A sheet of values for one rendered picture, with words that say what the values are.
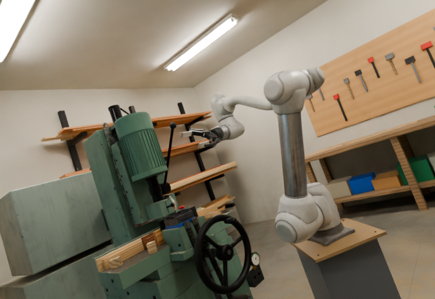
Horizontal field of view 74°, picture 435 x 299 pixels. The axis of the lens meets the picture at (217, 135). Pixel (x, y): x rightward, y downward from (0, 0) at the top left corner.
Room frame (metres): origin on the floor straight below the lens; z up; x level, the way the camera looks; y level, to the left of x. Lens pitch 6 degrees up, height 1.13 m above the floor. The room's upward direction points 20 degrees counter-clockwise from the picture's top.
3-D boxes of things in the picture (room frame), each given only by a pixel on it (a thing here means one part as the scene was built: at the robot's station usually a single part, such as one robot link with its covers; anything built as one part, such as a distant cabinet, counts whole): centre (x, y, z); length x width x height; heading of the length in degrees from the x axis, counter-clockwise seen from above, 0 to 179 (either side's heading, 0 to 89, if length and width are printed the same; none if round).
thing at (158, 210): (1.42, 0.38, 1.03); 0.14 x 0.07 x 0.09; 46
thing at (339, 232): (1.52, -0.36, 0.65); 0.22 x 0.18 x 0.06; 16
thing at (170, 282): (1.49, 0.46, 0.76); 0.57 x 0.45 x 0.09; 46
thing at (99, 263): (1.39, 0.42, 0.92); 0.60 x 0.02 x 0.05; 136
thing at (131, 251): (1.40, 0.37, 0.92); 0.65 x 0.02 x 0.04; 136
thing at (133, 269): (1.30, 0.32, 0.87); 0.61 x 0.30 x 0.06; 136
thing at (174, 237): (1.24, 0.26, 0.91); 0.15 x 0.14 x 0.09; 136
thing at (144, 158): (1.40, 0.37, 1.35); 0.18 x 0.18 x 0.31
